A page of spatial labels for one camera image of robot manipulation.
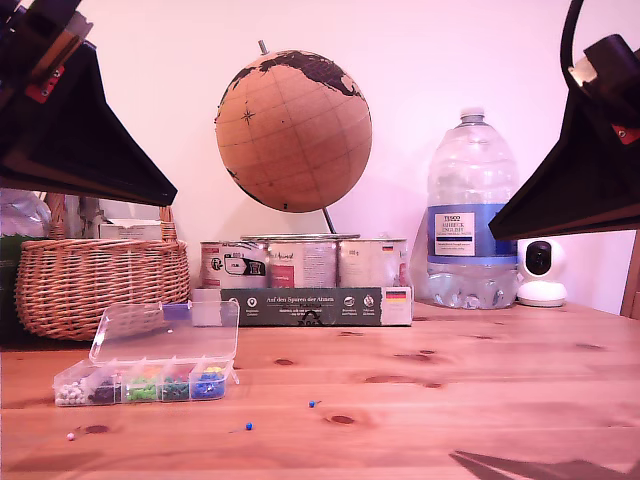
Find pile of white pins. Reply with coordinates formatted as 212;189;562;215
55;380;85;406

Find pile of black pins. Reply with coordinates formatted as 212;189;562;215
88;383;122;405

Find pile of light green pins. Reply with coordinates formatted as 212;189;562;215
124;380;159;403

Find pile of dark green pins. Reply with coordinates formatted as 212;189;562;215
160;378;191;402

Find pile of blue pins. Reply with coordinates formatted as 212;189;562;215
192;375;226;400

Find clear plastic jug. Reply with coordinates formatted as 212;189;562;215
64;195;104;239

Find clear plastic bag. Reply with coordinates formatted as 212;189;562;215
0;189;52;237

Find white cardboard box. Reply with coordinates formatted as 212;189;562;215
97;218;162;242

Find wooden chair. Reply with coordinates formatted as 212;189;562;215
619;238;640;321

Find wicker basket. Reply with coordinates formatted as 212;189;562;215
13;189;192;343

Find large clear water bottle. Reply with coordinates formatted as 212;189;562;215
410;106;521;310

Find dark green bag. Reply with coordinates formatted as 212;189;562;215
0;234;24;347

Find clear case with blue latch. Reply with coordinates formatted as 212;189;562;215
160;288;240;327

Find clear plastic pin box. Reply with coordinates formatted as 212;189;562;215
53;299;241;408

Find cork globe on stand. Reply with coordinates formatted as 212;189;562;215
213;39;374;242

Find dark green cardboard tray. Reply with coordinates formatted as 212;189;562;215
219;285;414;328

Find small white round camera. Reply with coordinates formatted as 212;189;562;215
516;238;569;308

